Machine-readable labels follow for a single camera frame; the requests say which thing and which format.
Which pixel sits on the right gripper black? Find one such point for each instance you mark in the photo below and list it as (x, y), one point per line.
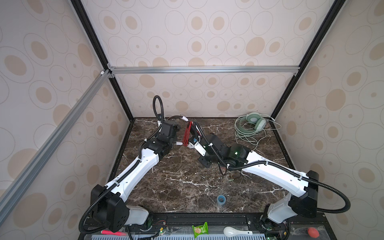
(204, 163)

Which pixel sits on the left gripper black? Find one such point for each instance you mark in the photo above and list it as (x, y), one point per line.
(175, 137)

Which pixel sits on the white black headphones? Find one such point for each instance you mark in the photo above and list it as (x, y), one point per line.
(187, 135)

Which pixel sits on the green headphones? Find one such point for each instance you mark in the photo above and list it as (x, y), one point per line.
(256, 119)

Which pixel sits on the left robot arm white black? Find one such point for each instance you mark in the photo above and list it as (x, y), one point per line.
(108, 209)

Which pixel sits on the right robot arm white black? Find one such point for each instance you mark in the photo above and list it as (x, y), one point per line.
(303, 188)

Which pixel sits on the blue tape roll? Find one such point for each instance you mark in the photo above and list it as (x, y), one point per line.
(221, 200)

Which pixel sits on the green snack packet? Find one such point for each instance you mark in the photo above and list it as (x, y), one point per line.
(200, 230)

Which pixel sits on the white ceramic spoon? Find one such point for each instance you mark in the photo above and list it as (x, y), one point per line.
(232, 232)

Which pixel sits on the pink marker pen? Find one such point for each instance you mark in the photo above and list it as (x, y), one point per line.
(106, 232)

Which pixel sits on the red ball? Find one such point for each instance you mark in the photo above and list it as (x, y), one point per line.
(313, 233)

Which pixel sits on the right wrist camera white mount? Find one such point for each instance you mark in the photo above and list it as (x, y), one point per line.
(194, 144)

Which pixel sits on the left diagonal aluminium rail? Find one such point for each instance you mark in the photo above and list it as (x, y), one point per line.
(33, 168)

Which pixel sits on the horizontal aluminium rail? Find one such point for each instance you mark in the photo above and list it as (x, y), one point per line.
(205, 70)

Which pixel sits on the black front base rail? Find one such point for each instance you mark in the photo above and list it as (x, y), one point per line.
(178, 226)

